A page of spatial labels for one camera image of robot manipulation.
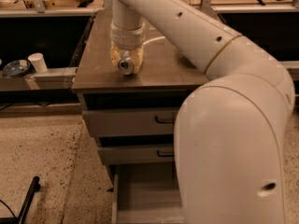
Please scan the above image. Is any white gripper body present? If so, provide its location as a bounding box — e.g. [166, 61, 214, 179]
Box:
[110, 22, 145, 50]

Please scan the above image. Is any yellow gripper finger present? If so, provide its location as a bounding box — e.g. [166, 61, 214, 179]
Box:
[131, 46, 144, 74]
[110, 44, 121, 68]

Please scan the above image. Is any silver redbull can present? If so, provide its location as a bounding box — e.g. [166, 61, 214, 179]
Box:
[118, 50, 134, 75]

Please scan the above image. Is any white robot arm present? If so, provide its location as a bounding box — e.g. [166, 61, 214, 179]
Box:
[119, 0, 295, 224]

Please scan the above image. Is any grey drawer cabinet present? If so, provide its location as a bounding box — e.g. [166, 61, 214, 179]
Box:
[71, 6, 219, 224]

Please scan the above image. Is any open bottom drawer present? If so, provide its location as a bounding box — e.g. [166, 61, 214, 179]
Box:
[111, 162, 184, 224]

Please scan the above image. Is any low side shelf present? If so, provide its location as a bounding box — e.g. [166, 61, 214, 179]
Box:
[0, 67, 78, 91]

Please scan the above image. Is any white paper cup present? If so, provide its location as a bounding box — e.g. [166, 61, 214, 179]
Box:
[28, 52, 48, 73]

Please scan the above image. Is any dark round plate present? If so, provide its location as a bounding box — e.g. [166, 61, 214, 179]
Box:
[3, 60, 31, 77]

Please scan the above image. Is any black bar on floor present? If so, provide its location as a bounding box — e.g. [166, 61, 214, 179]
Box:
[0, 176, 40, 224]

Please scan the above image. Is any top drawer with handle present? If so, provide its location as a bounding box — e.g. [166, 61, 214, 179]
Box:
[82, 108, 178, 137]

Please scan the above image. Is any black cable on floor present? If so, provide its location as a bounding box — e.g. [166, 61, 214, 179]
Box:
[0, 199, 17, 219]

